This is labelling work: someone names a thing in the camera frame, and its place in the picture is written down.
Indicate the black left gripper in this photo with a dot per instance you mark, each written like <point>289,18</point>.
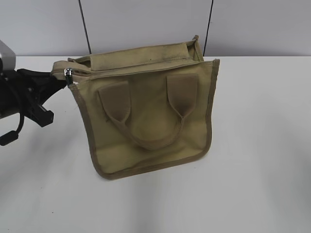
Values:
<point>14,84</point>

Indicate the silver zipper pull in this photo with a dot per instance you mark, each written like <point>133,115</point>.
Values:
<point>68,76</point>

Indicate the yellow canvas tote bag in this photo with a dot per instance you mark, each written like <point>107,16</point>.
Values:
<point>145,108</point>

